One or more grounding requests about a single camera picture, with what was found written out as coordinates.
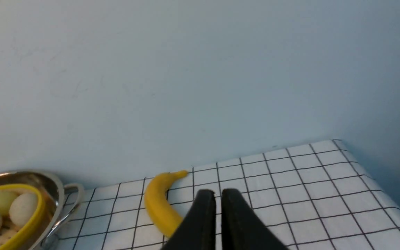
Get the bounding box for bamboo steamer basket yellow rims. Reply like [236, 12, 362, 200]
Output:
[0, 184, 46, 250]

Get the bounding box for pale green bun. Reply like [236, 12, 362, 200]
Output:
[0, 191, 19, 217]

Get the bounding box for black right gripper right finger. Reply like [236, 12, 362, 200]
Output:
[221, 189, 288, 250]

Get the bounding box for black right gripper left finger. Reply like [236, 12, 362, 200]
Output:
[162, 189, 216, 250]

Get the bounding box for yellow banana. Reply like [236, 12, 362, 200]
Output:
[143, 170, 188, 238]

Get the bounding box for white checkered tablecloth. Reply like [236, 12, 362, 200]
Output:
[57, 140, 400, 250]

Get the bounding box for stainless steel two-handled pot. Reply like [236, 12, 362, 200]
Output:
[0, 170, 85, 250]

